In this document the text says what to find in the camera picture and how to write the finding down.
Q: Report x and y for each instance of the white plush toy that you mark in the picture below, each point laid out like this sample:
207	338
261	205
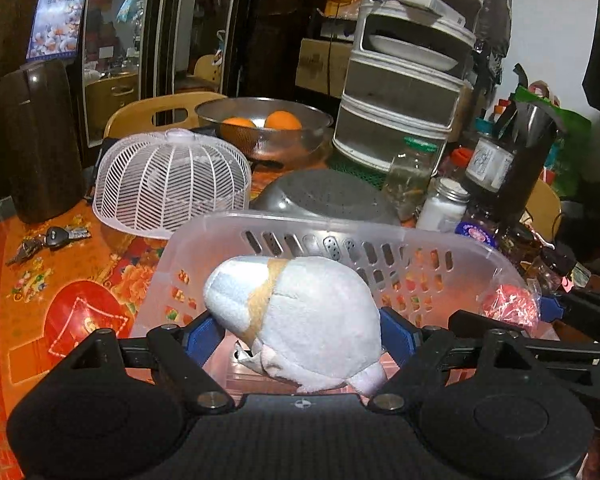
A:
311	321

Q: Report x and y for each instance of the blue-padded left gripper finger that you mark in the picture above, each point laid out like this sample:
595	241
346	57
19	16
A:
180	353

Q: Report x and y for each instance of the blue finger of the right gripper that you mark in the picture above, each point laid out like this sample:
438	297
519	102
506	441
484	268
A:
550	308

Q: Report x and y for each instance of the steel bowl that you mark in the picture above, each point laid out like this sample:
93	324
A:
263	144

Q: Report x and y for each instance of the tiered food cover rack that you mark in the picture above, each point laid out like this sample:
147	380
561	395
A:
407	77

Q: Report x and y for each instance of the white mesh food cover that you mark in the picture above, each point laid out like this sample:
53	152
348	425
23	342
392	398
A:
150	184

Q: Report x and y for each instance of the grey metal colander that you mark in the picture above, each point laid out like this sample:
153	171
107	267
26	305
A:
325	193

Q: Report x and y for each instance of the wall calendar poster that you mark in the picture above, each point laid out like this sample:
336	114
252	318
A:
56	29

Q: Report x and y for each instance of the dark lidded jar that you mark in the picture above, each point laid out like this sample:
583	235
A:
479	223

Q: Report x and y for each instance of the translucent plastic basket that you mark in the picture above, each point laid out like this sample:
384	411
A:
424	276

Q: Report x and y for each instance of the green shopping bag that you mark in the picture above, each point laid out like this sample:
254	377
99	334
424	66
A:
566	155

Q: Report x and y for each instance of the brown thermos jug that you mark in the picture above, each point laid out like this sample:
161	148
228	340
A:
44	167

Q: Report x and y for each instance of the red candy bag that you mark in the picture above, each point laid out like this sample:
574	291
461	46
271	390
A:
510	304

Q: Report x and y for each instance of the white-filled glass jar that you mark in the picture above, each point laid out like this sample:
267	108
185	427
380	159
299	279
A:
444	207

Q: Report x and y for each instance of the black kettle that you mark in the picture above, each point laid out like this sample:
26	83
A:
504	166

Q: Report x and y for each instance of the orange fruit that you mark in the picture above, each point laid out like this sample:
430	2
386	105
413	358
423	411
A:
241	122
282	120

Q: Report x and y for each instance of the wooden chair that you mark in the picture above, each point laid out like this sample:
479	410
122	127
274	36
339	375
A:
158	114

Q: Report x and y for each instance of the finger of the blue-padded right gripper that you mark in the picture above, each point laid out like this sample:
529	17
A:
420	356

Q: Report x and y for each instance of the green-lid glass jar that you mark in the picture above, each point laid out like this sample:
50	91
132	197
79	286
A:
408	177

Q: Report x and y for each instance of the key bunch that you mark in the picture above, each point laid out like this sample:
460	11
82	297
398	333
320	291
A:
54	238

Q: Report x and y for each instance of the cardboard box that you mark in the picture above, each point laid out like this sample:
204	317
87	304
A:
322	66

